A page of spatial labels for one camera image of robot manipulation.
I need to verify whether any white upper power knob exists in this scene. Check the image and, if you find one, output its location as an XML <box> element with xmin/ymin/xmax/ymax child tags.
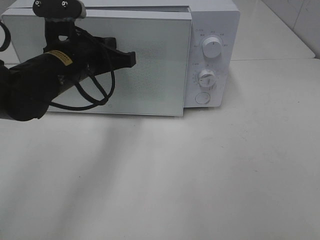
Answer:
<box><xmin>202</xmin><ymin>36</ymin><xmax>222</xmax><ymax>59</ymax></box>

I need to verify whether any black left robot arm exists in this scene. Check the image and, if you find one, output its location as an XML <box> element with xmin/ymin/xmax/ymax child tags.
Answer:
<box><xmin>0</xmin><ymin>20</ymin><xmax>136</xmax><ymax>122</ymax></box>

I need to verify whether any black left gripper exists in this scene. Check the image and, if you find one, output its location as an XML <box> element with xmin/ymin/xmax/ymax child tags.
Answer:
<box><xmin>42</xmin><ymin>18</ymin><xmax>136</xmax><ymax>80</ymax></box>

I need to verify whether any white microwave door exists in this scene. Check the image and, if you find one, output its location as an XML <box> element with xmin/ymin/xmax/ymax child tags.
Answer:
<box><xmin>2</xmin><ymin>7</ymin><xmax>192</xmax><ymax>116</ymax></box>

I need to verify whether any white round door button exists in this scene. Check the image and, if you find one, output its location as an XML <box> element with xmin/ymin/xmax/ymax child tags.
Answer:
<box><xmin>195</xmin><ymin>92</ymin><xmax>211</xmax><ymax>105</ymax></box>

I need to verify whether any white timer knob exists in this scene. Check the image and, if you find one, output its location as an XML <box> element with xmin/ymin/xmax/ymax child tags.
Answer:
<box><xmin>198</xmin><ymin>69</ymin><xmax>217</xmax><ymax>88</ymax></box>

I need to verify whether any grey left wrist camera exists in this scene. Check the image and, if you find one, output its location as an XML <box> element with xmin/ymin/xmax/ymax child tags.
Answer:
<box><xmin>32</xmin><ymin>0</ymin><xmax>87</xmax><ymax>19</ymax></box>

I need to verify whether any white microwave oven body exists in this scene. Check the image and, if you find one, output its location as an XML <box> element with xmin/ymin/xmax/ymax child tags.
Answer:
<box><xmin>6</xmin><ymin>0</ymin><xmax>241</xmax><ymax>110</ymax></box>

